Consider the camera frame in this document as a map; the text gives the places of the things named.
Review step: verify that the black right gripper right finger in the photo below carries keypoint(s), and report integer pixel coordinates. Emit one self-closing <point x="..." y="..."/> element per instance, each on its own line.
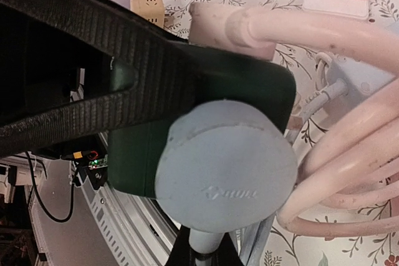
<point x="226" y="254"/>

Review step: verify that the floral tablecloth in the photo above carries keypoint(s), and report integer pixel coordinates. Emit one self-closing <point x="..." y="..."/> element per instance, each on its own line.
<point x="284" y="248"/>

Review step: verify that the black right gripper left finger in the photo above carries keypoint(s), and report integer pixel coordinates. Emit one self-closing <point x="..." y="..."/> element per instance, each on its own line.
<point x="181" y="253"/>

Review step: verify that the aluminium table edge rail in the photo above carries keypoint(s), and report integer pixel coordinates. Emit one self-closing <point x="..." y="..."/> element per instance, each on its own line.
<point x="79" y="226"/>

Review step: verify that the light blue round plug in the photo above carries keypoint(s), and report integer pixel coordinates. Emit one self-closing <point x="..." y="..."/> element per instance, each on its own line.
<point x="225" y="166"/>

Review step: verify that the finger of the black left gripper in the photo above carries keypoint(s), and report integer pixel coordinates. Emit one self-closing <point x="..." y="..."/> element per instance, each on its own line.
<point x="44" y="41"/>

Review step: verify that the dark green cube socket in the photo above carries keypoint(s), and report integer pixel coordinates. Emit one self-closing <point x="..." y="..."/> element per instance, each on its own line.
<point x="134" y="152"/>

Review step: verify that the beige cube socket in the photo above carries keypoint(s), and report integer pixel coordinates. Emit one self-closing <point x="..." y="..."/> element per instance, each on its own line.
<point x="151" y="10"/>

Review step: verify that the white power strip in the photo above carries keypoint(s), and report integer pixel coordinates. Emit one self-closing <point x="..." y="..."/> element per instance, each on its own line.
<point x="355" y="9"/>

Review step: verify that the light blue power strip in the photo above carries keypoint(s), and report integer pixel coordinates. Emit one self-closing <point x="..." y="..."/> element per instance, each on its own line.
<point x="363" y="80"/>

